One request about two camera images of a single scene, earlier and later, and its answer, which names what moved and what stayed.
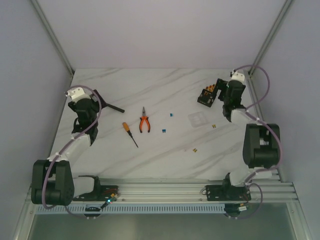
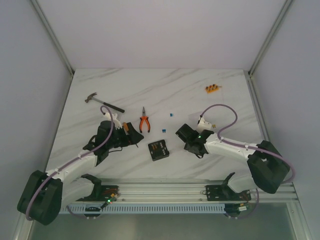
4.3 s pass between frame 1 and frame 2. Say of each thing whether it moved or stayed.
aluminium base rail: stayed
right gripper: moved
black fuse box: moved
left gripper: moved
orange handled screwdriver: stayed
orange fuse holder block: stayed
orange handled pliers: stayed
